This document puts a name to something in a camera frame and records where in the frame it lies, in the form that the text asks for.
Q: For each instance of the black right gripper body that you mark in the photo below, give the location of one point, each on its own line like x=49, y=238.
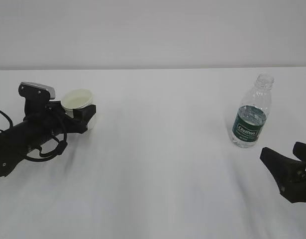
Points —
x=294, y=183

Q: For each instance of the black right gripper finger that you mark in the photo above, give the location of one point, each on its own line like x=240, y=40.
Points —
x=299, y=151
x=275, y=163

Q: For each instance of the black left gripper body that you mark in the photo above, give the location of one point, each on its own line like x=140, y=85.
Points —
x=50, y=126

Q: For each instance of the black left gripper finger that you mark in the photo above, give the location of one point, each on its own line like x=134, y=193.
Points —
x=81, y=118
x=54, y=108

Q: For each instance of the white paper cup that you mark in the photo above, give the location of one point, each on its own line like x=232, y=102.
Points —
x=77, y=99

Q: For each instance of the clear green-label water bottle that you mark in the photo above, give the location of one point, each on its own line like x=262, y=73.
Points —
x=253, y=112

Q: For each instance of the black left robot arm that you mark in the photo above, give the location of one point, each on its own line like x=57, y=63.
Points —
x=23, y=142

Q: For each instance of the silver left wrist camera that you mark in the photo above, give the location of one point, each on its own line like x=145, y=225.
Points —
x=36, y=95

